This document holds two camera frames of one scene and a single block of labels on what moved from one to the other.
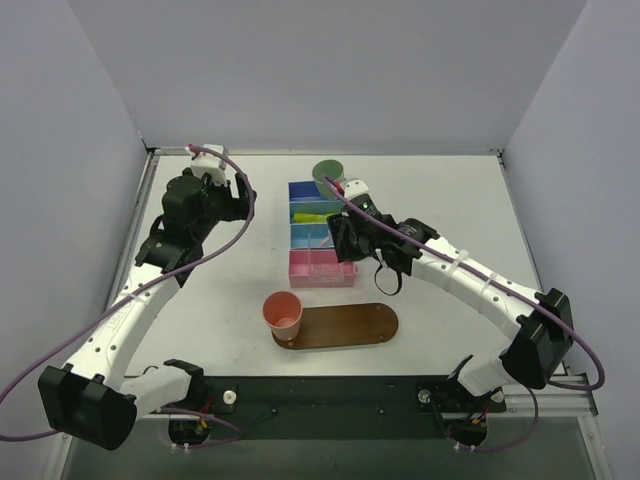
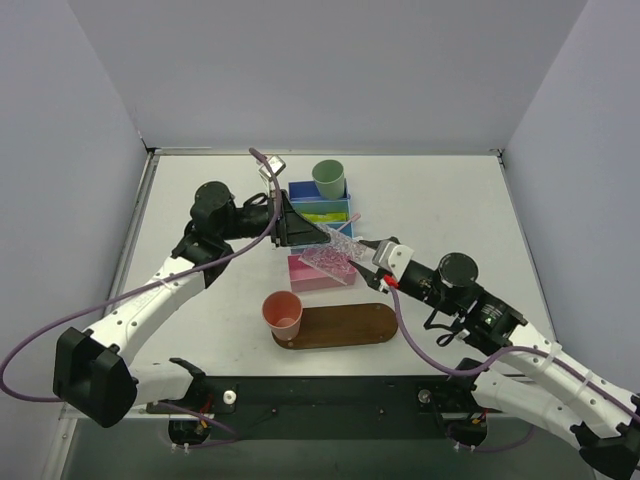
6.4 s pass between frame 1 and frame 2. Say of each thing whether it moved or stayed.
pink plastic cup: stayed
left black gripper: moved
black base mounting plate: stayed
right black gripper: moved
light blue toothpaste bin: stayed
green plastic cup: stayed
